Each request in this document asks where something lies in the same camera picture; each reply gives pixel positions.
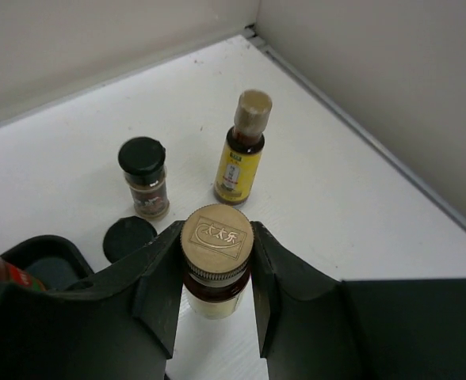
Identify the black plastic tray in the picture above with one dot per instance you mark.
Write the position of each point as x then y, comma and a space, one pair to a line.
54, 260

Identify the green label chili sauce bottle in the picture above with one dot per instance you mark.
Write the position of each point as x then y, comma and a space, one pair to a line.
13, 274

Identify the small spice jar black lid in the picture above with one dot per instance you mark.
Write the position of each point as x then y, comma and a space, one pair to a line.
142, 160

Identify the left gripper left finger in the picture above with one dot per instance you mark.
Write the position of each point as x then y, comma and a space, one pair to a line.
119, 323

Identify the tall yellow label sauce bottle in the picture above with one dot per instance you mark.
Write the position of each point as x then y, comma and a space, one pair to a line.
243, 148

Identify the right aluminium table rail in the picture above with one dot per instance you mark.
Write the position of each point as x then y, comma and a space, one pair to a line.
252, 35

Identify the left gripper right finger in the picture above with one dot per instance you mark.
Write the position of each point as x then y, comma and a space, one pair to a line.
311, 326

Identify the short yellow label sauce bottle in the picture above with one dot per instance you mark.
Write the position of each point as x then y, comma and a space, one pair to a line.
216, 241

